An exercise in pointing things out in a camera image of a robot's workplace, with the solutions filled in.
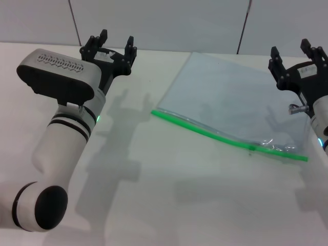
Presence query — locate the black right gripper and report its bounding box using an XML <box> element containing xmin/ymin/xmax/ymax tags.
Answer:
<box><xmin>268</xmin><ymin>38</ymin><xmax>328</xmax><ymax>111</ymax></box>

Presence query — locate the silver right wrist cable plug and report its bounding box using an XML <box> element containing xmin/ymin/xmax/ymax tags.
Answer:
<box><xmin>288</xmin><ymin>102</ymin><xmax>310</xmax><ymax>115</ymax></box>

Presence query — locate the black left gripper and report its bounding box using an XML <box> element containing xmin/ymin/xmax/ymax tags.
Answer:
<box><xmin>79</xmin><ymin>29</ymin><xmax>138</xmax><ymax>96</ymax></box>

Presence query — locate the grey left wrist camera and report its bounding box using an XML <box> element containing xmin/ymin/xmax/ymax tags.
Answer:
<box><xmin>16</xmin><ymin>48</ymin><xmax>102</xmax><ymax>107</ymax></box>

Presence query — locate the clear green-zip document bag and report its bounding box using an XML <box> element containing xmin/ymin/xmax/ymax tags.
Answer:
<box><xmin>151</xmin><ymin>52</ymin><xmax>315</xmax><ymax>163</ymax></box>

